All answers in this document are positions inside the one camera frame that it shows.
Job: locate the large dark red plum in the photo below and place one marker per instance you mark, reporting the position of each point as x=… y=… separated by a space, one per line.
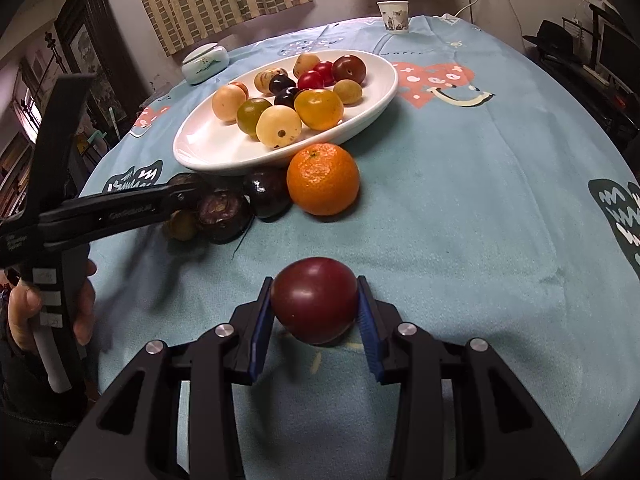
x=315 y=300

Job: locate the black computer desk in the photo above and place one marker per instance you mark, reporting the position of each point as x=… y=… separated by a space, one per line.
x=615 y=100

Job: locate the white oval plate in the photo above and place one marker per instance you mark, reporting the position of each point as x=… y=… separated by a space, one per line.
x=210 y=145

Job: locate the purple red plum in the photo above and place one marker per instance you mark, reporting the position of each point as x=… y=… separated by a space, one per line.
x=350 y=69

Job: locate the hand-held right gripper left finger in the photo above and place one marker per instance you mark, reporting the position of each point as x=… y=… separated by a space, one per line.
x=260 y=332

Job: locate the pale yellow round fruit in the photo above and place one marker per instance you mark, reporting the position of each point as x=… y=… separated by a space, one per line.
x=278 y=126

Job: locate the large orange mandarin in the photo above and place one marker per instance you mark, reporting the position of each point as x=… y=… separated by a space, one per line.
x=323 y=180

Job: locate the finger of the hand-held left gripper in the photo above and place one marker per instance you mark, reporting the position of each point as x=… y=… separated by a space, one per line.
x=187 y=194

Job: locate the pale green lidded ceramic jar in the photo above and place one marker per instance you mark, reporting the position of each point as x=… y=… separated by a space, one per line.
x=204 y=64

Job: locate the white printed paper cup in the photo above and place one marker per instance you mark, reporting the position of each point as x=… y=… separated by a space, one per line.
x=394 y=16

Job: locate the wide striped brown curtain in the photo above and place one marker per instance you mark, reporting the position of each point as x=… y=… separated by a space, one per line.
x=215 y=0

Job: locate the light blue printed tablecloth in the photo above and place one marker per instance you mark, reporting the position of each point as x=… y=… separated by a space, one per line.
x=450 y=210

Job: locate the small red plum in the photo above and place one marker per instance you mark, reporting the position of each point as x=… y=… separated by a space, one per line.
x=310 y=80

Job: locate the black hat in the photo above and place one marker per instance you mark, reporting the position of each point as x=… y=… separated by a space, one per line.
x=552 y=37

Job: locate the small orange mandarin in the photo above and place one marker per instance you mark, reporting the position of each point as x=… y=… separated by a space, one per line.
x=243 y=88

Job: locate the yellow orange citrus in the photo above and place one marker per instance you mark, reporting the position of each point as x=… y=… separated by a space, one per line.
x=319 y=109

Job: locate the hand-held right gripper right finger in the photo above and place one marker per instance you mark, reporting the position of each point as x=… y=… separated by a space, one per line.
x=370 y=332

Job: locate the small yellow longan fruit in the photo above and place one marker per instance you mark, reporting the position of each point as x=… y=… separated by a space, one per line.
x=181 y=226
x=347 y=92

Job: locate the greenish yellow citrus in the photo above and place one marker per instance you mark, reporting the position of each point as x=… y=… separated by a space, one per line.
x=252 y=116

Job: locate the dark purple round fruit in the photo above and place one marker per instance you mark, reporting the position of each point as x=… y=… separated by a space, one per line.
x=267 y=192

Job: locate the striped tan melon fruit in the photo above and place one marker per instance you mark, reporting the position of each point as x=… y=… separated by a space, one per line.
x=263 y=80

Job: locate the small dark purple plum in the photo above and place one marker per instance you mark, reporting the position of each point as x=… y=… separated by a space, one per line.
x=286 y=98
x=281 y=82

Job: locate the computer monitor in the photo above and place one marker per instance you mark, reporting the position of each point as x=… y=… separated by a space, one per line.
x=620 y=50

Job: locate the tan round fruit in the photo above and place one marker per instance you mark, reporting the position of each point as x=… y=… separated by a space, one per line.
x=306 y=62

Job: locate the red cherry tomato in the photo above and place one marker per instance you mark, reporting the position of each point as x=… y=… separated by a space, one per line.
x=326 y=70

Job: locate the person's left hand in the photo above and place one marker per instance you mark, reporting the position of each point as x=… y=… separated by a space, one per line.
x=20 y=310

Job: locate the large tan passion fruit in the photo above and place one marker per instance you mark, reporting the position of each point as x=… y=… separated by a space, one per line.
x=228 y=103

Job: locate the dark brown mangosteen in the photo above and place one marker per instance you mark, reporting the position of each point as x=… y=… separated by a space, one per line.
x=222 y=216

